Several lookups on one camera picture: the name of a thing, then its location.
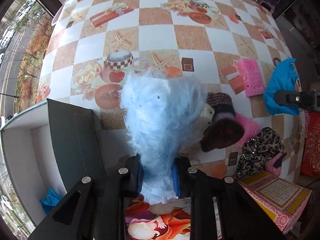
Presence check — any checkered floral tablecloth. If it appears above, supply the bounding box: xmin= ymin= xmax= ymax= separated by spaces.
xmin=36 ymin=0 xmax=304 ymax=182

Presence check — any dark green storage box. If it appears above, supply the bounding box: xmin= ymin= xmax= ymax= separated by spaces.
xmin=1 ymin=99 xmax=105 ymax=225

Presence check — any small blue cloth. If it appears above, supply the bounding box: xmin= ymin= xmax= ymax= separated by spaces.
xmin=40 ymin=189 xmax=62 ymax=214

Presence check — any leopard print scrunchie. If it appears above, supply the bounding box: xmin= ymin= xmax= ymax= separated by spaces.
xmin=233 ymin=127 xmax=286 ymax=180

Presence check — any light blue fluffy cloth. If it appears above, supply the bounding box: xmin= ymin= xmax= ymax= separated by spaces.
xmin=120 ymin=71 xmax=207 ymax=205

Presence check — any pink patterned box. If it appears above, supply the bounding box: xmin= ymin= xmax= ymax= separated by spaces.
xmin=238 ymin=171 xmax=311 ymax=234

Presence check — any red patterned cushion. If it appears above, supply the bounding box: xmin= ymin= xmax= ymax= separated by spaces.
xmin=300 ymin=110 xmax=320 ymax=178

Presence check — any large blue cloth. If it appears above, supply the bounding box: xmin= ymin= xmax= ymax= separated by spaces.
xmin=263 ymin=58 xmax=300 ymax=116

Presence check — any brown pink knit sock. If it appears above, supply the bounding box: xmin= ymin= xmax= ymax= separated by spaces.
xmin=200 ymin=92 xmax=244 ymax=152

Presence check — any pink sponge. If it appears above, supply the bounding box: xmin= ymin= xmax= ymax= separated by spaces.
xmin=236 ymin=58 xmax=265 ymax=98

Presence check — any pink plastic stool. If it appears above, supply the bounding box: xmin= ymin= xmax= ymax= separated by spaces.
xmin=259 ymin=0 xmax=277 ymax=14

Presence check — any flat pink cloth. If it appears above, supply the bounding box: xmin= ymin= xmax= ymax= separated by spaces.
xmin=235 ymin=113 xmax=261 ymax=146

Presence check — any pink black fuzzy sock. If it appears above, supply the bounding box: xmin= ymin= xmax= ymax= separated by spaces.
xmin=265 ymin=153 xmax=286 ymax=177

